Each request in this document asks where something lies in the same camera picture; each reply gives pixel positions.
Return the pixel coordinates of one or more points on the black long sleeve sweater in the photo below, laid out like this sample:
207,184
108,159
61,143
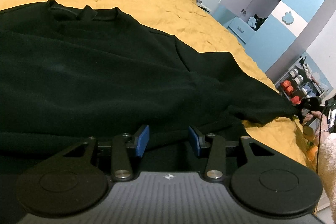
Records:
73,79

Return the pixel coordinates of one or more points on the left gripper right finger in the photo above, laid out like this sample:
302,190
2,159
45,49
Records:
211,147

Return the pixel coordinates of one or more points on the person right hand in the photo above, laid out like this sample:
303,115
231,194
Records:
319,118

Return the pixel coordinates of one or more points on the white blue wardrobe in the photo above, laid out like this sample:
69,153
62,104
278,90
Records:
274,32

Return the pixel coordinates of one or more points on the small storage shelf rack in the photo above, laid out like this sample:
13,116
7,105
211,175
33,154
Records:
303,80

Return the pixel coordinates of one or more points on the orange plush toy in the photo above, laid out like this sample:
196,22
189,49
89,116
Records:
312,150

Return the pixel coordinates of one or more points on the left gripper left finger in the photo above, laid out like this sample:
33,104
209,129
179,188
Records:
127,152

